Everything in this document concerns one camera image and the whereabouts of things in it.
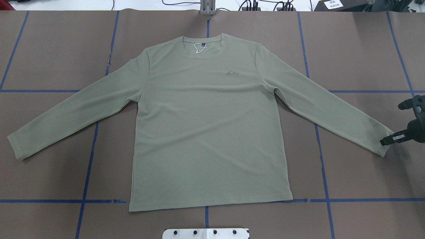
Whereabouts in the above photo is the olive green long-sleeve shirt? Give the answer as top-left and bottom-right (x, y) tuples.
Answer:
(7, 33), (393, 212)

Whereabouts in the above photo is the black box with label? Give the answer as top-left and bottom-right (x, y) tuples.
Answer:
(313, 0), (369, 12)

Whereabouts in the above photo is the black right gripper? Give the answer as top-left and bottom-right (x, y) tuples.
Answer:
(380, 95), (425, 146)

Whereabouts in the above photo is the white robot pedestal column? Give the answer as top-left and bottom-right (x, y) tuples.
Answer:
(162, 227), (250, 239)

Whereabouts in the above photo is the aluminium frame post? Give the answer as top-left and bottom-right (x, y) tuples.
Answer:
(200, 0), (216, 16)

